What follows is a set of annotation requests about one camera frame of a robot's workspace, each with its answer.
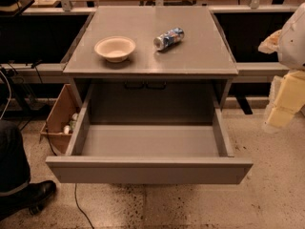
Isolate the black leather shoe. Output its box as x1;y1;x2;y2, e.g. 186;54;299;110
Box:
0;180;56;220

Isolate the white paper bowl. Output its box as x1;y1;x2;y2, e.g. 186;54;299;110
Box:
94;36;135;63

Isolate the dark trouser leg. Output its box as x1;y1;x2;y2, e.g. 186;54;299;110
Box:
0;120;31;197

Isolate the grey top drawer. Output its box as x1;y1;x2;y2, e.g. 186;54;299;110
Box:
45;83;254;185

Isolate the black floor cable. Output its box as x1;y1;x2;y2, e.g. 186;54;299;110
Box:
31;64;95;229

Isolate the trash in cardboard box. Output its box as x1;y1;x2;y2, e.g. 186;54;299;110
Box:
63;113;78;135

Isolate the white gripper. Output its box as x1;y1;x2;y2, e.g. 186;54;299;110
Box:
262;71;305;134

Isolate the crushed blue soda can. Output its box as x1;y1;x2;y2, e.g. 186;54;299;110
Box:
153;28;184;51

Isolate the grey drawer cabinet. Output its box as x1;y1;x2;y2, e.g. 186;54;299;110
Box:
65;6;237;113

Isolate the brown cardboard box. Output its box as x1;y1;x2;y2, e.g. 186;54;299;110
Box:
40;84;80;154

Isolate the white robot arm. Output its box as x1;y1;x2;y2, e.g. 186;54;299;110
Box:
258;4;305;133

